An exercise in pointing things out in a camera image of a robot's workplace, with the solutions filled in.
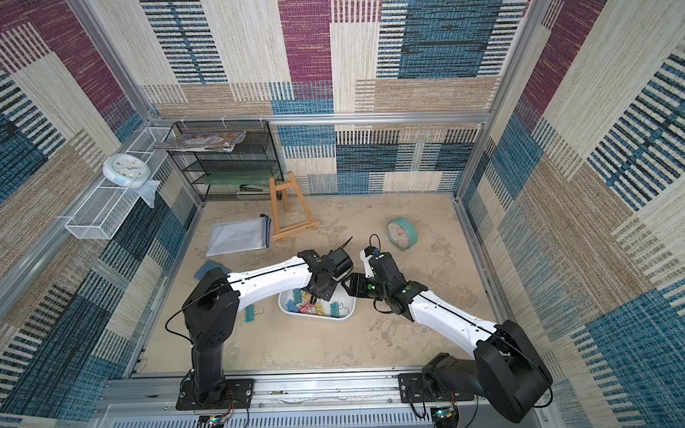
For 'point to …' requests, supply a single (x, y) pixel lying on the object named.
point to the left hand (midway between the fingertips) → (322, 289)
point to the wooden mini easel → (289, 211)
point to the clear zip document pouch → (243, 234)
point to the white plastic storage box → (301, 303)
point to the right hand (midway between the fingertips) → (347, 280)
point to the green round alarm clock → (402, 234)
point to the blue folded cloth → (208, 265)
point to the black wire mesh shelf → (243, 173)
